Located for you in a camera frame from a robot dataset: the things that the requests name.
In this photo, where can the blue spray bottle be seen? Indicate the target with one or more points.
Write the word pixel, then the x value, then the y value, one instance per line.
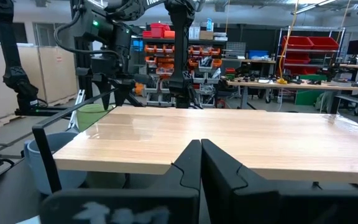
pixel 209 25

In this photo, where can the blue plastic bin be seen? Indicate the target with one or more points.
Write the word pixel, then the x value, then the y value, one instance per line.
pixel 258 54

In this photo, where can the wooden workbench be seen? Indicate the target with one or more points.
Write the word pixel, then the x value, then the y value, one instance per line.
pixel 291 85

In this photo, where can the green ceramic mug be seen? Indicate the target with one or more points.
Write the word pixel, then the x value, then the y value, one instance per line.
pixel 87 118

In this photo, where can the brown cardboard box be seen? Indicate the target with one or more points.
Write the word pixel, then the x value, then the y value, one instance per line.
pixel 206 35

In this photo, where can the black frame strut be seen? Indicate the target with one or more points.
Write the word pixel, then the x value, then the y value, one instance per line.
pixel 8 46

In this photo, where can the green crate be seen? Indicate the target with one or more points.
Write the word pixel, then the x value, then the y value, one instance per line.
pixel 306 98

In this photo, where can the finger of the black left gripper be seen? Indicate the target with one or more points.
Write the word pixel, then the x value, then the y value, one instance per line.
pixel 123 88
pixel 104 88

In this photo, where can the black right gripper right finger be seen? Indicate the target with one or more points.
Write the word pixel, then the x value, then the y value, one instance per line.
pixel 219 174

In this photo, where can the wooden board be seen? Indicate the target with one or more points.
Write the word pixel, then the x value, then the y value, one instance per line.
pixel 228 140

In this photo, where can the black bin shelving unit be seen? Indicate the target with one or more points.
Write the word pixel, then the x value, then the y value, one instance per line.
pixel 207 65

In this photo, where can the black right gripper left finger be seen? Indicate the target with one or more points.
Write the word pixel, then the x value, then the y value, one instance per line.
pixel 188 174

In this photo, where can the white folding frame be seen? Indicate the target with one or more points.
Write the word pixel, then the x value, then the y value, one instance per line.
pixel 79 99

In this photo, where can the light blue cloth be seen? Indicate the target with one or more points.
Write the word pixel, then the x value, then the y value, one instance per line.
pixel 30 221

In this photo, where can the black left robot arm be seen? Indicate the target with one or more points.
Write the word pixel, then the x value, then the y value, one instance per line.
pixel 182 46

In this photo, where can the red storage bin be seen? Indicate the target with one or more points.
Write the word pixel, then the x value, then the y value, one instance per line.
pixel 324 43
pixel 297 43
pixel 297 58
pixel 158 30

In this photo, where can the blue ceramic mug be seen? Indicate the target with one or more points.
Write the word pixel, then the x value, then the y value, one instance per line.
pixel 70 179

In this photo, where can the ceiling light tube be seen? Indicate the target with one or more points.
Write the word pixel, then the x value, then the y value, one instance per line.
pixel 309 7

